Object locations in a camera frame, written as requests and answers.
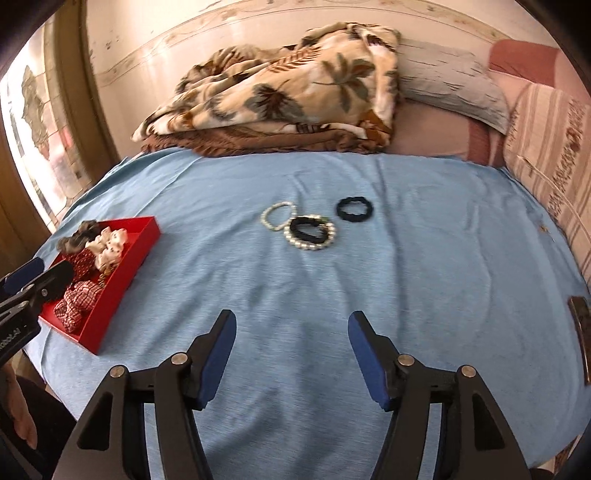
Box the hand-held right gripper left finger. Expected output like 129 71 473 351
59 309 238 480

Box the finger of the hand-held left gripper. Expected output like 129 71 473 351
0 258 44 291
0 264 75 324

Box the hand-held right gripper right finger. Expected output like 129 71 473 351
347 310 532 480

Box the red plaid scrunchie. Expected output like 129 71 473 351
54 279 105 333

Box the red dotted scrunchie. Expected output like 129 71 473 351
69 249 100 280

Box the grey sheer scrunchie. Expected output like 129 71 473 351
58 220 105 254

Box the white dotted scrunchie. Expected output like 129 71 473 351
88 226 127 268

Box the red tray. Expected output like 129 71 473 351
38 216 161 356

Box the person's left hand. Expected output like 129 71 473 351
0 369 40 450

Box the blue bed cloth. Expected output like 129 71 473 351
21 148 591 472

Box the person's dark clothing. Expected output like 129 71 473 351
0 355 79 480

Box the glass door panel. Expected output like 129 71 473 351
0 62 70 232

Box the black scrunchie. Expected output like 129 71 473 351
335 196 374 226
290 217 326 244

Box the black smartphone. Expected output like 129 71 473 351
567 295 591 386

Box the brown quilted blanket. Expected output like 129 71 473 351
141 124 393 155

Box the pink bed sheet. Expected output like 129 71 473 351
388 99 506 167

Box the floral leaf print blanket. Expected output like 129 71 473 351
131 22 402 144

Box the striped pink pillow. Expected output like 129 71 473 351
503 83 591 278

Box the white grey pillow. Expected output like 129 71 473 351
397 39 511 134

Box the large pearl bracelet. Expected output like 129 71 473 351
284 215 336 252

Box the small pearl bracelet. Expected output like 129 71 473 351
260 201 297 232

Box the wooden door frame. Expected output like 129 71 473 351
44 0 123 227

